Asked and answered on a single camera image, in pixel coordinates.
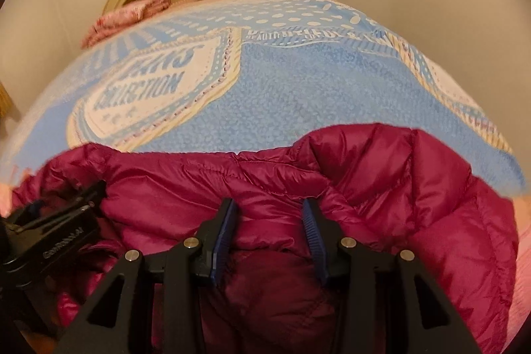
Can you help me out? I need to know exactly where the magenta puffer jacket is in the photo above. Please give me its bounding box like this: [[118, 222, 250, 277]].
[[12, 124, 518, 353]]

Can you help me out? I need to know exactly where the folded pink floral blanket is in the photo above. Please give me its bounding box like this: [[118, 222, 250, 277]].
[[81, 0, 172, 48]]

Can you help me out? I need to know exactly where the blue and pink bedspread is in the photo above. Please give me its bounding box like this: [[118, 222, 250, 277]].
[[9, 0, 530, 349]]

